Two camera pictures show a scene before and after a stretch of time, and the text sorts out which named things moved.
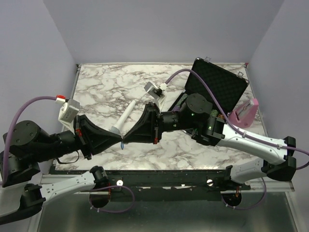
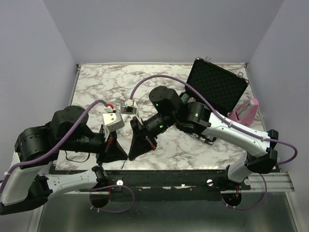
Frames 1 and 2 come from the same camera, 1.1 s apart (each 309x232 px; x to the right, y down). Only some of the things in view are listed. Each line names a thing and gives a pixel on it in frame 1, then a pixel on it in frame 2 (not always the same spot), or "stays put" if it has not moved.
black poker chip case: x=227 y=86 stays put
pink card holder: x=243 y=117 stays put
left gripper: x=92 y=138 to x=117 y=152
